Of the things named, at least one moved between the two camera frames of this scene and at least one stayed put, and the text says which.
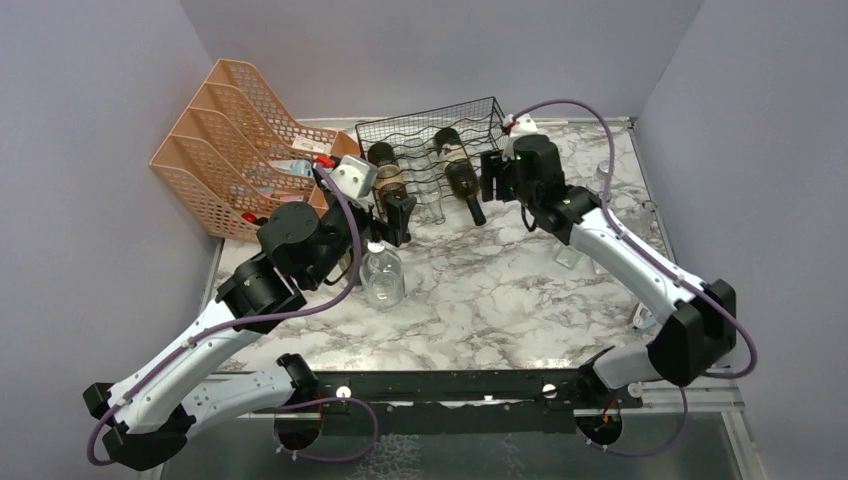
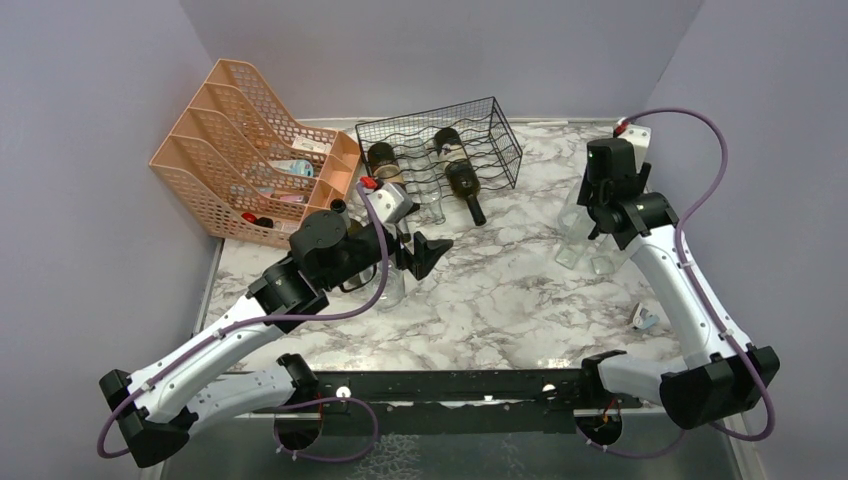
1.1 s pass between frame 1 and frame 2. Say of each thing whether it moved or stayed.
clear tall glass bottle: stayed
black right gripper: moved
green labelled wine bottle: stayed
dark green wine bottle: stayed
